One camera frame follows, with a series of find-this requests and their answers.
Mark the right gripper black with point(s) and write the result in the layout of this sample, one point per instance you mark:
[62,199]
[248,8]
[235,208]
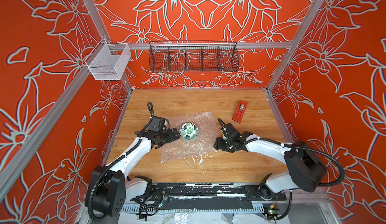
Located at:
[225,141]

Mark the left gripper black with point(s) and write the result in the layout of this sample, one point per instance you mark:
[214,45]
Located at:
[171,137]

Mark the green leaf pattern bowl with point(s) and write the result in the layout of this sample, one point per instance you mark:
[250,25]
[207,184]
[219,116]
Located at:
[189,131]

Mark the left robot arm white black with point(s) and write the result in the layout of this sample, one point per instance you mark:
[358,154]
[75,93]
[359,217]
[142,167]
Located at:
[108,188]

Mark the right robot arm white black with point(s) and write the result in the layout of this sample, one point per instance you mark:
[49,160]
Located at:
[305,169]

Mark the clear plastic bin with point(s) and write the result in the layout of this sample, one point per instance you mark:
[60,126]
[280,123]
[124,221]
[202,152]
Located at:
[108,61]

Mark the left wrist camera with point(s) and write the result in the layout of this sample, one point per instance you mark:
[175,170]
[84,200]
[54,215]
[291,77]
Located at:
[157,124]

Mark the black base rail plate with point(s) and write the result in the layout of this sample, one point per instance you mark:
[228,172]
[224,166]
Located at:
[248,191]

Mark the grey cable duct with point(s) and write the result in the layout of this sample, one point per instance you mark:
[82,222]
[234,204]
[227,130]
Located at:
[257,208]

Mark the black wire basket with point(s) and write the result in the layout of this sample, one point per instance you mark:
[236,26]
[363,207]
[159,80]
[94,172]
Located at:
[193,57]

